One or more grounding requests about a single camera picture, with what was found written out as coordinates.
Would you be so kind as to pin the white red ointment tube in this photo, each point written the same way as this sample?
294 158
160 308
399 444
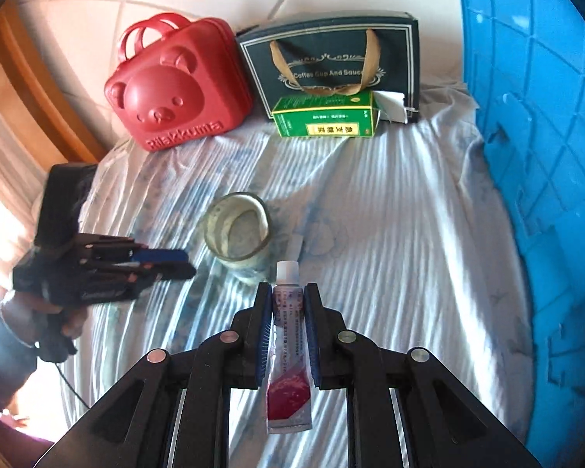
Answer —
287 399

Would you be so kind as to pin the green medicine box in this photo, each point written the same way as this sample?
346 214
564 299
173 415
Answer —
321 124

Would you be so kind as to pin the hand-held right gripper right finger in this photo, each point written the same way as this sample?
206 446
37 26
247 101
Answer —
312 341

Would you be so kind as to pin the blue plastic crate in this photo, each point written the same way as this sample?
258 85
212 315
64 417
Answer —
541 131

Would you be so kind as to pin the red bear-shaped case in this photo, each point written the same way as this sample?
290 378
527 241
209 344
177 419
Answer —
175 92

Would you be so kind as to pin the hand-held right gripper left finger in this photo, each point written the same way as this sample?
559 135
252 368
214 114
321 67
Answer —
262 351

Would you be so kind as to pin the dark green gift bag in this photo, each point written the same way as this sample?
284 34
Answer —
321 53

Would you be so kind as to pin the person's left forearm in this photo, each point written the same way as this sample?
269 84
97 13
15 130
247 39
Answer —
5 375

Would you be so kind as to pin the wooden door frame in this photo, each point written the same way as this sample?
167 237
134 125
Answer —
29 83

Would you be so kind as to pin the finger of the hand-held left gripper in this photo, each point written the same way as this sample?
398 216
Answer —
161 255
175 272

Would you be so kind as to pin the person's left hand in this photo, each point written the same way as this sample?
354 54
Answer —
24 317

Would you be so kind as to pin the glass jar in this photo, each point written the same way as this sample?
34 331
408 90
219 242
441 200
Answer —
239 258

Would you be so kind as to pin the white paper card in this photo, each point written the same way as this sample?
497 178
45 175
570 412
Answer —
392 107

